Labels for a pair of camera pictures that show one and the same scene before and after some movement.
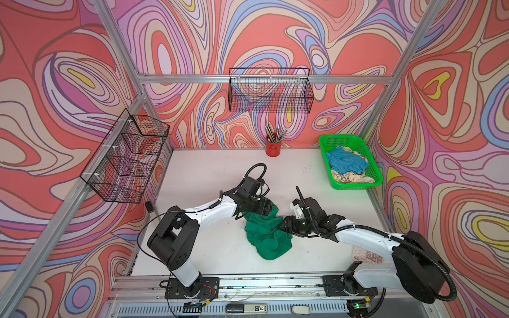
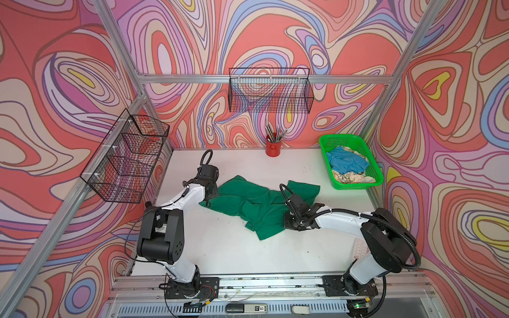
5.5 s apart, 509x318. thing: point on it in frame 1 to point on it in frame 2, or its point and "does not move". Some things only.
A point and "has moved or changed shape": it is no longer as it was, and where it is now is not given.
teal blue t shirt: x=341 y=161 does not move
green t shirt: x=265 y=233 has moved or changed shape
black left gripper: x=265 y=208 to x=215 y=190
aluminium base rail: x=150 y=296 does not move
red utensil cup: x=272 y=149 does not move
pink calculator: x=366 y=256 does not move
